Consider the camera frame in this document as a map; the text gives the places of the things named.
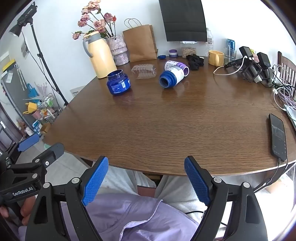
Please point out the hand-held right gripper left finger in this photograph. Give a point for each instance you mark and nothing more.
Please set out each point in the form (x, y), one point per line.
(96, 183)

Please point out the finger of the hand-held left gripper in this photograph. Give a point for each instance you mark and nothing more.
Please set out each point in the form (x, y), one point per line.
(54, 150)
(29, 141)

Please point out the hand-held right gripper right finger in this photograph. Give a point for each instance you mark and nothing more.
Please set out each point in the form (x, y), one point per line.
(196, 183)

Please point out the person's left hand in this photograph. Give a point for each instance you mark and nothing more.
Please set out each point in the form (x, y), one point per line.
(26, 208)

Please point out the person's white pants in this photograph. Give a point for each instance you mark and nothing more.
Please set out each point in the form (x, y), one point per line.
(175, 190)

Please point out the storage rack with clutter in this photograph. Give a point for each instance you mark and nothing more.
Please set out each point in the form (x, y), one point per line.
(44, 109)

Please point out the person's lavender shirt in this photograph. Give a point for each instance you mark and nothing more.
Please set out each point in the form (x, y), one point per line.
(129, 215)

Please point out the blue bag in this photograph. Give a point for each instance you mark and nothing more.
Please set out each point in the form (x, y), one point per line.
(32, 91)

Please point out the grey refrigerator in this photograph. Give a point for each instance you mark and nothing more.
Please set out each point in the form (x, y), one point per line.
(12, 90)

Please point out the black light stand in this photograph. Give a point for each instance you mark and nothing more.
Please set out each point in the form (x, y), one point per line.
(44, 60)

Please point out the blue open jar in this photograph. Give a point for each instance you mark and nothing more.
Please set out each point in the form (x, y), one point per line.
(118, 84)

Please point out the black smartphone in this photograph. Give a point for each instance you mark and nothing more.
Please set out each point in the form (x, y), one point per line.
(277, 136)

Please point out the yellow thermos jug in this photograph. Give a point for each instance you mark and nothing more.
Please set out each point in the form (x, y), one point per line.
(101, 58)

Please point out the blue bottle with white label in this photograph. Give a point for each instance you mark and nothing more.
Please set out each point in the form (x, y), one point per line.
(172, 77)

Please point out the white laptop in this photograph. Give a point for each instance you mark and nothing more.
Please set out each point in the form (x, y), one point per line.
(291, 115)

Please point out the pink textured vase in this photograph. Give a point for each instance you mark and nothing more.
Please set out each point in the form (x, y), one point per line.
(119, 49)

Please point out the white bottle with purple cap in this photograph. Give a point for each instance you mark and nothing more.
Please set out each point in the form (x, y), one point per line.
(175, 64)

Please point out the black cloth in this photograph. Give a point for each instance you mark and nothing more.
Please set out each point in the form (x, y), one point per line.
(195, 62)

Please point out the studio light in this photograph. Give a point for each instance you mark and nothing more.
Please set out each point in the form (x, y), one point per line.
(24, 18)

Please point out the yellow mug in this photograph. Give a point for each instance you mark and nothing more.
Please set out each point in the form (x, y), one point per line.
(216, 58)

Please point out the black charging stand with devices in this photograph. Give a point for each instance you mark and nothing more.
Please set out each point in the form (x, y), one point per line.
(254, 67)

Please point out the glass jar with grains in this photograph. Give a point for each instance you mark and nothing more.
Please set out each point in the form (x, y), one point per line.
(188, 52)

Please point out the purple lid small jar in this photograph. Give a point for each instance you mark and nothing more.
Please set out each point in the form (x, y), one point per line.
(173, 53)

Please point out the glass with toothbrushes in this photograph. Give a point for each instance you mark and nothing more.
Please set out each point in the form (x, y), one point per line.
(230, 54)

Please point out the dried pink flowers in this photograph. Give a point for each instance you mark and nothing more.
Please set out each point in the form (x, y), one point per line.
(99, 24)

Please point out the brown paper bag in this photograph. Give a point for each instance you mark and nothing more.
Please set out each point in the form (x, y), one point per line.
(140, 44)

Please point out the clear plastic bottle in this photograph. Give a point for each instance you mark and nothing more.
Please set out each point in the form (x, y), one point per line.
(208, 46)

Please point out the wooden chair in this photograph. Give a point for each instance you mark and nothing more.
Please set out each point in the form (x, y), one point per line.
(285, 66)

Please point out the black monitor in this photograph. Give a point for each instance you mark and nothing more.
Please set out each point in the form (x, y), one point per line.
(182, 20)

